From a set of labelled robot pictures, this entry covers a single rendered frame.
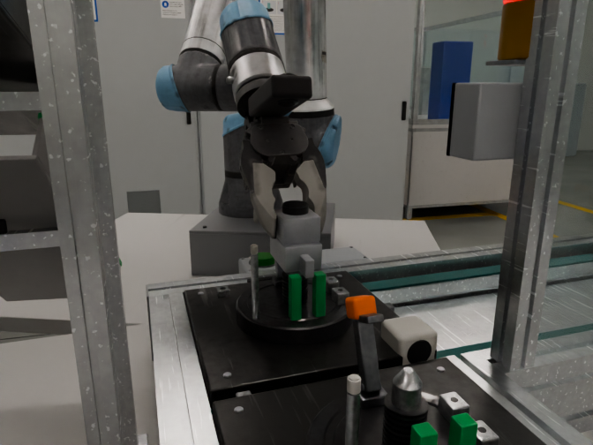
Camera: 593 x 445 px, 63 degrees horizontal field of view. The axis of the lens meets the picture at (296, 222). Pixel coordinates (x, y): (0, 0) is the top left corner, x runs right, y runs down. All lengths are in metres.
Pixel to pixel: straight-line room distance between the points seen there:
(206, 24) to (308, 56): 0.24
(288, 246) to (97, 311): 0.26
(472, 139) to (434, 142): 4.13
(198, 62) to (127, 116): 2.68
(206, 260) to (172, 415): 0.58
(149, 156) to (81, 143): 3.24
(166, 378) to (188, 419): 0.06
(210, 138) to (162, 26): 0.77
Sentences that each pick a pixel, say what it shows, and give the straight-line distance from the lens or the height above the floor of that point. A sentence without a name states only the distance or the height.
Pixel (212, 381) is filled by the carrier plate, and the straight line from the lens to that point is 0.49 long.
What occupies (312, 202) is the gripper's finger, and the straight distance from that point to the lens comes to 0.57.
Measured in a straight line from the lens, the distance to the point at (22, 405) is 0.72.
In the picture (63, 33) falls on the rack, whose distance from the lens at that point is 0.29.
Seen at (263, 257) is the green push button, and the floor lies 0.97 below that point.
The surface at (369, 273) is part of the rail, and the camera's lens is 0.78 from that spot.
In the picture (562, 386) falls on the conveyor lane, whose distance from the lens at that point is 0.62.
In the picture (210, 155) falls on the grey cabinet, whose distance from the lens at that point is 3.53.
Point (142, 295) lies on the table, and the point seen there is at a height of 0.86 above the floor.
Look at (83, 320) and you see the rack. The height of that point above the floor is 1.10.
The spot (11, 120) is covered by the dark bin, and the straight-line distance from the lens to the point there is 0.57.
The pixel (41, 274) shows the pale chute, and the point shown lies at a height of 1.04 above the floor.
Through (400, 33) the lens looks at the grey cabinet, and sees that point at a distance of 3.88.
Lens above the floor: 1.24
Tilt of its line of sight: 16 degrees down
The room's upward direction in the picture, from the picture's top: straight up
